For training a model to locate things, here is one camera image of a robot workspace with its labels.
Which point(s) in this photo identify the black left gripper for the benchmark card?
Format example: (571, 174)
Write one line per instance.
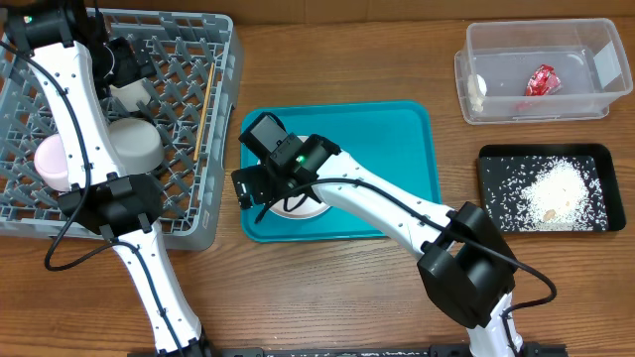
(137, 66)

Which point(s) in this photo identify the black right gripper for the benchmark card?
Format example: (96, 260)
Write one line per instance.
(246, 183)

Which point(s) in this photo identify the white cup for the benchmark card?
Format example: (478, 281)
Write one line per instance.
(131, 94)

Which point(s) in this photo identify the large white plate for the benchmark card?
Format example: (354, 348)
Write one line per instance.
(302, 210)

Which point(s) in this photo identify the grey plastic dish rack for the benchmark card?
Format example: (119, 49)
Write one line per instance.
(182, 47)

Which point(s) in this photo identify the grey bowl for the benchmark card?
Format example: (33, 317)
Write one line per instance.
(138, 145)

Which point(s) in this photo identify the wooden chopstick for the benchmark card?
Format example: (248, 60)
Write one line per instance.
(203, 113)

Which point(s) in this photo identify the white pink bowl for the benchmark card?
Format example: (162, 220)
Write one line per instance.
(50, 163)

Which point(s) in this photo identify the white napkin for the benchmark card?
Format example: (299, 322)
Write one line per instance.
(477, 89)

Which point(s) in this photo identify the red snack wrapper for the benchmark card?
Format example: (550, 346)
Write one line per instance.
(544, 81)

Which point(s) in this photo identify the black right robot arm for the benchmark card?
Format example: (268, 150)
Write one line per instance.
(466, 266)

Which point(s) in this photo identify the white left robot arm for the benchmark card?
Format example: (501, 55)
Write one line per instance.
(75, 63)

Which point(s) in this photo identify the teal plastic serving tray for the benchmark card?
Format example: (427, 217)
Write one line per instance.
(391, 139)

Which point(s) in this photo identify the black plastic tray bin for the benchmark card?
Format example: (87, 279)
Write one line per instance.
(600, 154)

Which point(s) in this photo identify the clear plastic bin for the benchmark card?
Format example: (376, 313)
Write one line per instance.
(587, 55)

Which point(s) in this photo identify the pile of white rice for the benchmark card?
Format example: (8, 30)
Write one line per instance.
(543, 193)

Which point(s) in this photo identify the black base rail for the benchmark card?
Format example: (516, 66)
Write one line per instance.
(532, 349)

